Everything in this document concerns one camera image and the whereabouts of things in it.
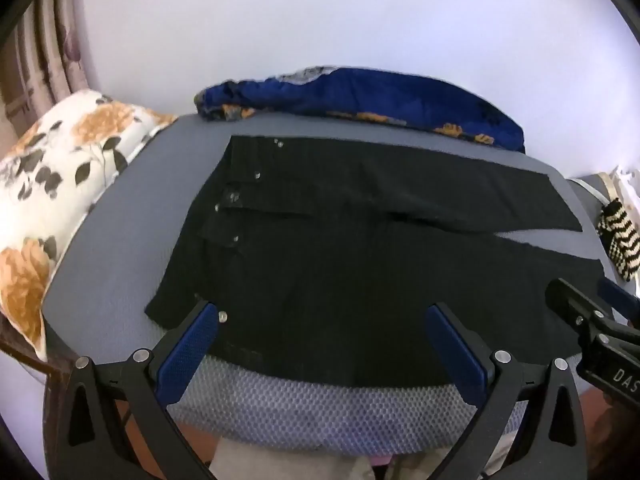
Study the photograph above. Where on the pink patterned curtain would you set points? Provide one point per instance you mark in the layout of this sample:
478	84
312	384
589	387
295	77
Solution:
45	55

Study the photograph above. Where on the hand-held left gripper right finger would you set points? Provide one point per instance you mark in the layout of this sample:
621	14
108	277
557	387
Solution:
455	355

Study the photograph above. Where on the beige cloth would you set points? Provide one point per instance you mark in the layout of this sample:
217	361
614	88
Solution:
280	462

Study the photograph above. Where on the white cloth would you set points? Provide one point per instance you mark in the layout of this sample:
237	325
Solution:
627	185

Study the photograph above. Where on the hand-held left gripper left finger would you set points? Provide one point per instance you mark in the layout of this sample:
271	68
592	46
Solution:
187	350

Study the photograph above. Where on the blue blanket with orange print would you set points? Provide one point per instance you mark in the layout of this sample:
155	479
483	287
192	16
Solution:
370	92

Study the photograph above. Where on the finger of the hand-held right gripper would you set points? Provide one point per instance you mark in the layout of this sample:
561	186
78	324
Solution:
570	302
622	302

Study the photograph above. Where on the black pants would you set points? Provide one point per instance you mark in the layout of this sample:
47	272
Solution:
350	260

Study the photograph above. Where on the black and white striped knit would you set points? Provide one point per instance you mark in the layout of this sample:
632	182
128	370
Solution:
620	240

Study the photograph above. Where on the grey mesh mattress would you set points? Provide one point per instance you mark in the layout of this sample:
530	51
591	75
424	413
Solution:
125	240

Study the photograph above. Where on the white floral pillow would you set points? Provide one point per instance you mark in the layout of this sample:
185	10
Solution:
55	180

